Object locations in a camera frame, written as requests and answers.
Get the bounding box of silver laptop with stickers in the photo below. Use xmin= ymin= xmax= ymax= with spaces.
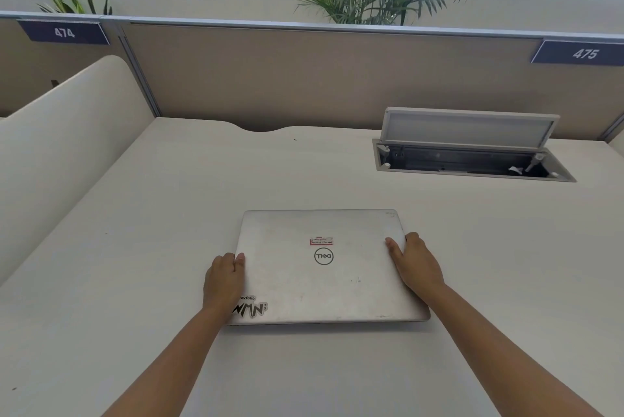
xmin=225 ymin=209 xmax=431 ymax=326

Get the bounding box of person's left forearm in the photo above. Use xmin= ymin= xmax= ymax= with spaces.
xmin=100 ymin=305 xmax=231 ymax=417

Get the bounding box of beige desk partition panel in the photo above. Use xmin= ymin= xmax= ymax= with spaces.
xmin=0 ymin=10 xmax=624 ymax=141

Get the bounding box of person's left hand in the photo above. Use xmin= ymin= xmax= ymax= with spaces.
xmin=202 ymin=252 xmax=246 ymax=319

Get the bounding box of curved cream side divider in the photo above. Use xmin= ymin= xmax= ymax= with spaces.
xmin=0 ymin=55 xmax=161 ymax=286

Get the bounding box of person's right hand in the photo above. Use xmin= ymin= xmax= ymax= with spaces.
xmin=385 ymin=232 xmax=447 ymax=298

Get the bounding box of desk cable box with lid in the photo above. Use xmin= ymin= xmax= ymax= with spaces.
xmin=372 ymin=107 xmax=577 ymax=183

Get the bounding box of person's right forearm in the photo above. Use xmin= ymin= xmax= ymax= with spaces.
xmin=412 ymin=282 xmax=624 ymax=417

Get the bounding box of blue desk number sign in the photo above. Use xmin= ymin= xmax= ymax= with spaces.
xmin=530 ymin=39 xmax=624 ymax=66
xmin=17 ymin=18 xmax=111 ymax=46

